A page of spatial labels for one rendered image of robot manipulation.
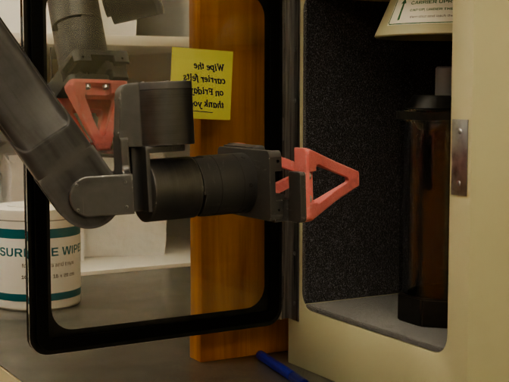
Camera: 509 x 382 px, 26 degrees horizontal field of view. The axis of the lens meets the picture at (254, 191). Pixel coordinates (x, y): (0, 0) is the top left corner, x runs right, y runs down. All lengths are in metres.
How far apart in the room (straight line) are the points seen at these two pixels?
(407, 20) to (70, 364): 0.56
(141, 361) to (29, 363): 0.13
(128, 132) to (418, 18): 0.32
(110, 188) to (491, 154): 0.35
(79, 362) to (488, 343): 0.51
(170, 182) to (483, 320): 0.32
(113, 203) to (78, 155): 0.05
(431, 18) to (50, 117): 0.39
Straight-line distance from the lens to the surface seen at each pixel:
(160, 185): 0.98
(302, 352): 1.29
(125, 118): 0.99
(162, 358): 1.34
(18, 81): 0.97
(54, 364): 1.33
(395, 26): 1.14
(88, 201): 0.97
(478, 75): 1.02
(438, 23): 1.11
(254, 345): 1.35
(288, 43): 1.28
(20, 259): 1.63
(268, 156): 1.00
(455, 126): 1.04
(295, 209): 1.01
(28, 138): 0.97
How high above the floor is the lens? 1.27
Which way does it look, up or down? 5 degrees down
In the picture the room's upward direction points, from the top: straight up
